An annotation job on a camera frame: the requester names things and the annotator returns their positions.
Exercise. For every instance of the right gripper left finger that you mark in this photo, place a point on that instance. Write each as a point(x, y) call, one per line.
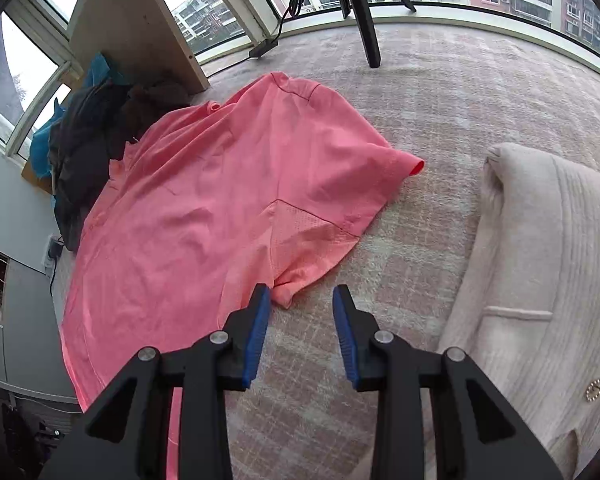
point(124, 433)

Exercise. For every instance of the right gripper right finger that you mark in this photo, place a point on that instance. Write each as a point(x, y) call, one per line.
point(477, 433)

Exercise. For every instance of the pink t-shirt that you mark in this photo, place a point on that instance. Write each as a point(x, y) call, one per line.
point(276, 185)

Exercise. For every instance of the cream knit cardigan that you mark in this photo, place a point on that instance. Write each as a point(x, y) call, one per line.
point(528, 308)

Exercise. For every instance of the white power strip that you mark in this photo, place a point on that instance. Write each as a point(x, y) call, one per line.
point(52, 252)

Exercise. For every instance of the black garment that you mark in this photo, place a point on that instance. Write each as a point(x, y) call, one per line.
point(92, 132)

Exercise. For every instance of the dark brown garment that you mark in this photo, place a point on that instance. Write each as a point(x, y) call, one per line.
point(143, 106)

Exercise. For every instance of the pink plaid tablecloth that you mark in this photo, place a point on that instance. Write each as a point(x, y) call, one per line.
point(445, 95)

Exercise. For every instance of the blue garment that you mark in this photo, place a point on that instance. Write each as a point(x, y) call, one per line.
point(99, 72)

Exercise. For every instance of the wooden board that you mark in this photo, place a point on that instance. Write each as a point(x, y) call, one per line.
point(139, 38)

